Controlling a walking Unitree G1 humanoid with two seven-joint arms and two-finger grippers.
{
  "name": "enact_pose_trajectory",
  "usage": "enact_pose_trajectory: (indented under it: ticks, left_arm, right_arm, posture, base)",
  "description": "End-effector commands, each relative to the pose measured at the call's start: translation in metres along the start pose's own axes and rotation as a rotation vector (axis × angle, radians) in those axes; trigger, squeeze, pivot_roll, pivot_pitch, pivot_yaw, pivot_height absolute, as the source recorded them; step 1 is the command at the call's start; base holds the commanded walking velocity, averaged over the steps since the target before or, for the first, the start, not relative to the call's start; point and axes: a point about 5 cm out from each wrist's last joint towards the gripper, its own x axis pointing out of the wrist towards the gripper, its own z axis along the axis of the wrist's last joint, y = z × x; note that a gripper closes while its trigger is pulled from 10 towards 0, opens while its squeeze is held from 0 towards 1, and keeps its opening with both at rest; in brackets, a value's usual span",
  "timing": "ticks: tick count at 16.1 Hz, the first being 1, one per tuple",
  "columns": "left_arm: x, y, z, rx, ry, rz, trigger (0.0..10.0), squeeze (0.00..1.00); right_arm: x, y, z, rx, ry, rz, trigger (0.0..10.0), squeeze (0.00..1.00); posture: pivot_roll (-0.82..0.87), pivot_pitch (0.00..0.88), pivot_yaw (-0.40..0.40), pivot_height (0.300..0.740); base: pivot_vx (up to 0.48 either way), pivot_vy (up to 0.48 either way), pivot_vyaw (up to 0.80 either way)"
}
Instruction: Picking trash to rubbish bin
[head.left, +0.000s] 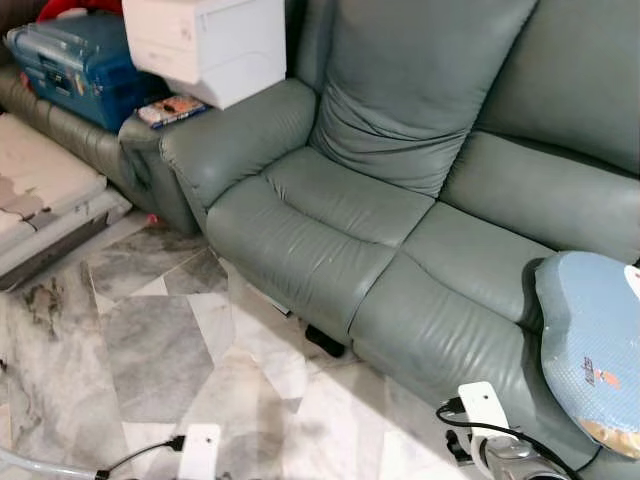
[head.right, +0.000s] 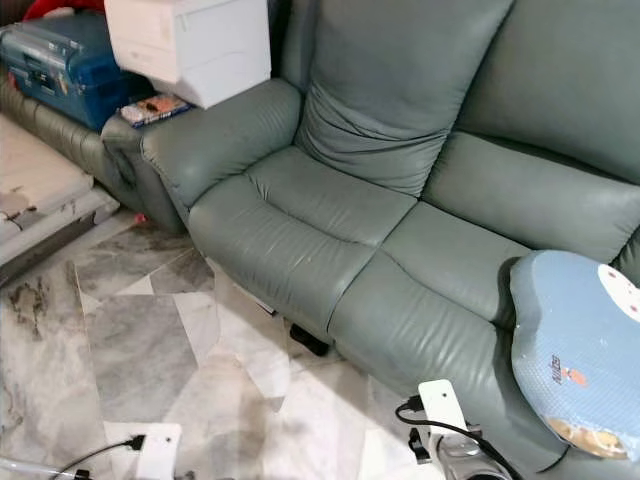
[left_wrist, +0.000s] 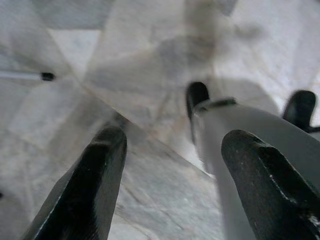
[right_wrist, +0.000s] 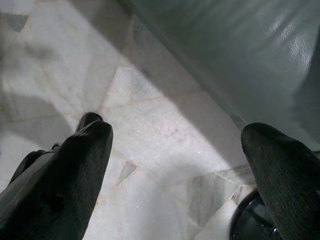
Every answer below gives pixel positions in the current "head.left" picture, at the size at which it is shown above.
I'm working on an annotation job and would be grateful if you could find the light blue printed pillow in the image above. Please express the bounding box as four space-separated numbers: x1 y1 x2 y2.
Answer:
534 251 640 460

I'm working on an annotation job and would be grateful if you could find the green leather back cushion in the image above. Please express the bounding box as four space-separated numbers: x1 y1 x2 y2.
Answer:
310 0 538 199

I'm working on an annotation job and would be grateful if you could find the green leather sofa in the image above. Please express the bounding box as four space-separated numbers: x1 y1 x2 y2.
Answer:
160 0 640 480

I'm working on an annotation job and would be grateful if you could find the black sofa foot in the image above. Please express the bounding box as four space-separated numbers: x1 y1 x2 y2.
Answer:
304 324 347 359

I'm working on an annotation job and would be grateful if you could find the white plastic box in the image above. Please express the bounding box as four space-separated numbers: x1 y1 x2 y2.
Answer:
121 0 289 110

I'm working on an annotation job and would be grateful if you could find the small printed book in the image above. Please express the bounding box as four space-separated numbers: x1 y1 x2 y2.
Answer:
137 95 209 130

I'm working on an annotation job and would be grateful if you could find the green leather armchair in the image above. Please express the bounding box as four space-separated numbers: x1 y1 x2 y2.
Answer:
0 62 201 237

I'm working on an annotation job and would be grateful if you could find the blue hard suitcase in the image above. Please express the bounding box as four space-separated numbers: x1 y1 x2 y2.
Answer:
5 12 168 132

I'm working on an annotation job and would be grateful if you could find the white folded mattress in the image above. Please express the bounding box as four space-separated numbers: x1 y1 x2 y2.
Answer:
0 112 133 292

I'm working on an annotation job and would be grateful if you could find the red round object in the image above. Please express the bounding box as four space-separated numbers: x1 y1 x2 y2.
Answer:
38 0 124 22

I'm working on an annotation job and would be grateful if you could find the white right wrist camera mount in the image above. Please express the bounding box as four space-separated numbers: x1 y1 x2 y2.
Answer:
457 381 512 451

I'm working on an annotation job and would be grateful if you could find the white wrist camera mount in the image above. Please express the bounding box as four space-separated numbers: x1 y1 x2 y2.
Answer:
457 381 512 451
177 424 222 480

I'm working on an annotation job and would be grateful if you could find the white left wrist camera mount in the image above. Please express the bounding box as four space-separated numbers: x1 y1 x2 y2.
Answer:
177 424 222 480

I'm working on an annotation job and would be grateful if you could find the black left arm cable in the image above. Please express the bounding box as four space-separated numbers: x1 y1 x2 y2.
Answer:
95 434 188 480

